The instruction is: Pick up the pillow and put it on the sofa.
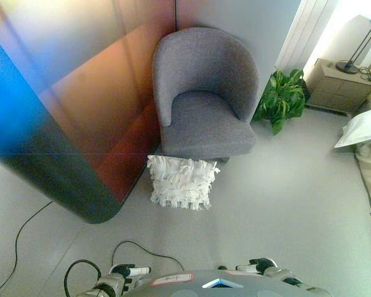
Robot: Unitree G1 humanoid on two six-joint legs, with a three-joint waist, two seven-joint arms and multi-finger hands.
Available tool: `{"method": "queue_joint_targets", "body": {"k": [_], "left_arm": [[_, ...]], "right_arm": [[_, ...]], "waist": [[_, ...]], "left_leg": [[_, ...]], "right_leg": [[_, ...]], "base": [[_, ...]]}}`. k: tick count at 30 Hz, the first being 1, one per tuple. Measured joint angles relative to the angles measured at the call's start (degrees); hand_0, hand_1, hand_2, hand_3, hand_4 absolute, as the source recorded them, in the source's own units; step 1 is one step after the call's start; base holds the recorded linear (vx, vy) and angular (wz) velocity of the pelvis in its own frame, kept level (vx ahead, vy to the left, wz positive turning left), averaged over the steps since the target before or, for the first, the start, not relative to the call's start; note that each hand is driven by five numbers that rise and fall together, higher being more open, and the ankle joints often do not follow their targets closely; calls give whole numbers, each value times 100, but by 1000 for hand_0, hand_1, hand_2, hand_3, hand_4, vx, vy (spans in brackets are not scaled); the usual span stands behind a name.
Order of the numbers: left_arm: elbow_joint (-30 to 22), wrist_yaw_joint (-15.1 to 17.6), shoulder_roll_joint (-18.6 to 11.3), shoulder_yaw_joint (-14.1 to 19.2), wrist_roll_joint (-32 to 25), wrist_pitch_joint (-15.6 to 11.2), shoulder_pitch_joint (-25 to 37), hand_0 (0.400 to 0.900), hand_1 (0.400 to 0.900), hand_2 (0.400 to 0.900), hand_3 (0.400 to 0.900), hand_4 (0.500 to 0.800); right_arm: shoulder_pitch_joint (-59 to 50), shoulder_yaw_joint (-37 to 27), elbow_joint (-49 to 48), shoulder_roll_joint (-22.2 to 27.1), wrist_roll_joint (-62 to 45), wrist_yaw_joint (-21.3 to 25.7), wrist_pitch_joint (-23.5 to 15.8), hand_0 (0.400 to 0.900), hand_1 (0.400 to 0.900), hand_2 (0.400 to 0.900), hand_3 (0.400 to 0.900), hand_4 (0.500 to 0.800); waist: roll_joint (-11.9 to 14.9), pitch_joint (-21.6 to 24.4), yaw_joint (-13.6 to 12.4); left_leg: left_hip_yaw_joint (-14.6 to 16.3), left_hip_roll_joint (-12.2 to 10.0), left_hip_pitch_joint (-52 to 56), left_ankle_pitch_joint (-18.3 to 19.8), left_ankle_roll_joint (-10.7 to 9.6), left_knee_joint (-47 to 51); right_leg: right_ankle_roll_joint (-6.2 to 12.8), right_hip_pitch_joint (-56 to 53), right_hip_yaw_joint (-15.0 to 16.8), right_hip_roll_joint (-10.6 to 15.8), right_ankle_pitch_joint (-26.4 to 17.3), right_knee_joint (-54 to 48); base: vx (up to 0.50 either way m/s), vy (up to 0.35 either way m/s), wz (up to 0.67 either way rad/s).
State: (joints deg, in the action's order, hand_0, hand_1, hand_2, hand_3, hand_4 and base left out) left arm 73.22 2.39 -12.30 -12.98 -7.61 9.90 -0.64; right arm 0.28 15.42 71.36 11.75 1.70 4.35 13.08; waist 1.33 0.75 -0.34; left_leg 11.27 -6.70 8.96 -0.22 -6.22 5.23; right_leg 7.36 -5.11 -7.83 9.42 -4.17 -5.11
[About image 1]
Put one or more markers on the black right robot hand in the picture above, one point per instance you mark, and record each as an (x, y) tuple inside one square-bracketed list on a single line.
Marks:
[(259, 266)]

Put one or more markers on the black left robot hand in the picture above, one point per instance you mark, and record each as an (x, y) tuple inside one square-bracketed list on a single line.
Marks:
[(123, 269)]

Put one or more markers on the white fringed duster mop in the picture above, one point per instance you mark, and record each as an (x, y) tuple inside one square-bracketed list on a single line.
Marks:
[(179, 182)]

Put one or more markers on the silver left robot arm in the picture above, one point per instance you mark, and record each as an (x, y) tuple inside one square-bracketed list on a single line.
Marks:
[(106, 286)]

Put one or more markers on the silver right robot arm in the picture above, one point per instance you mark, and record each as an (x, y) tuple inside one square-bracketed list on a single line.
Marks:
[(290, 280)]

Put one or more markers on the white bed pillow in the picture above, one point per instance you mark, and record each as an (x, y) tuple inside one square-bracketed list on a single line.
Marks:
[(365, 127)]

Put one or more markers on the grey robot torso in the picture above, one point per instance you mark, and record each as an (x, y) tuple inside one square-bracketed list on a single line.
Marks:
[(204, 287)]

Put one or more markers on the brown wooden table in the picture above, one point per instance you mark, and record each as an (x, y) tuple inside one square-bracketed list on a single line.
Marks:
[(96, 123)]

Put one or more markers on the green potted plant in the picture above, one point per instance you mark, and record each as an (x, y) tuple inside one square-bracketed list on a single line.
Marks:
[(281, 99)]

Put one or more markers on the beige nightstand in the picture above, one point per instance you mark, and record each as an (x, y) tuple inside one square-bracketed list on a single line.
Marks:
[(337, 92)]

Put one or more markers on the grey fabric armchair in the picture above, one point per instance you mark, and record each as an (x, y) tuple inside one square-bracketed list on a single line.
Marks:
[(204, 77)]

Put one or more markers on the dark metal lamp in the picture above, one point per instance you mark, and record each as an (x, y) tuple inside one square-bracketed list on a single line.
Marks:
[(346, 66)]

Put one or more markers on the white door frame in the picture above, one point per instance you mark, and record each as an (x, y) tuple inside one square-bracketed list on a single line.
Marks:
[(296, 37)]

